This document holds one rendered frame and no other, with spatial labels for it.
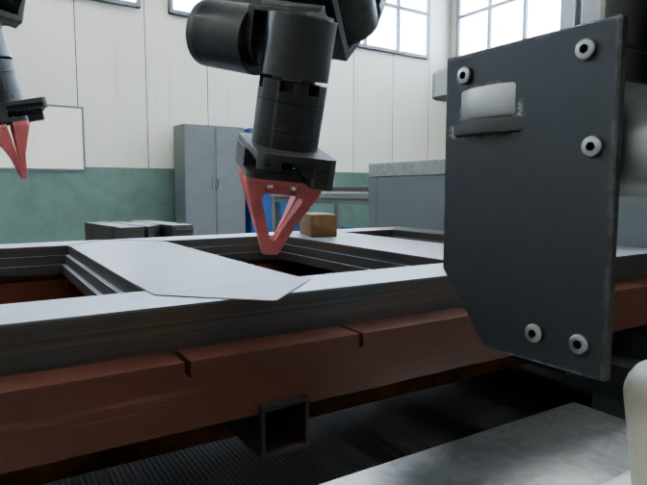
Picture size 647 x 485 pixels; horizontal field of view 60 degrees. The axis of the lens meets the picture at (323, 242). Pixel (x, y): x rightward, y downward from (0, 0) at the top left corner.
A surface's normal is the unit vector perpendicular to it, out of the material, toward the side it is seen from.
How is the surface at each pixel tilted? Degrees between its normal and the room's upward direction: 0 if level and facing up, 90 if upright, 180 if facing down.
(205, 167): 90
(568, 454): 0
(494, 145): 90
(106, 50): 90
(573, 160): 90
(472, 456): 0
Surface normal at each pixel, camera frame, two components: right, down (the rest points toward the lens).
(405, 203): -0.85, 0.05
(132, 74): 0.56, 0.08
